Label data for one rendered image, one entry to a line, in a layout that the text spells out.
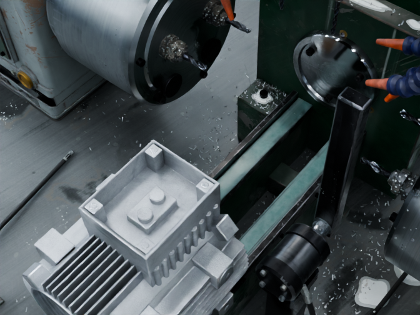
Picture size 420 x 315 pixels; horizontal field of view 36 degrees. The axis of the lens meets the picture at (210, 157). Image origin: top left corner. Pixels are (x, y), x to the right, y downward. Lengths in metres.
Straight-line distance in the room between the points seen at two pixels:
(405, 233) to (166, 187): 0.28
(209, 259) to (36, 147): 0.57
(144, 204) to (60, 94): 0.54
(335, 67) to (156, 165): 0.36
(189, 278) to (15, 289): 0.41
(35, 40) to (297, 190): 0.49
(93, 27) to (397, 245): 0.52
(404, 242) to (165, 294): 0.28
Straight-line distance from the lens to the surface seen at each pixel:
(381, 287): 1.05
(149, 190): 0.74
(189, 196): 0.73
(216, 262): 0.74
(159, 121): 1.22
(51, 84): 1.19
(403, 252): 0.80
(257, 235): 0.93
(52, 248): 0.77
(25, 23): 1.10
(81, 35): 1.00
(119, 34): 0.94
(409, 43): 0.80
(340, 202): 0.78
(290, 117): 1.06
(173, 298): 0.73
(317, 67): 1.01
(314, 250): 0.79
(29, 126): 1.26
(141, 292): 0.72
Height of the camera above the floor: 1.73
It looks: 53 degrees down
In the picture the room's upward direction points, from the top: 3 degrees counter-clockwise
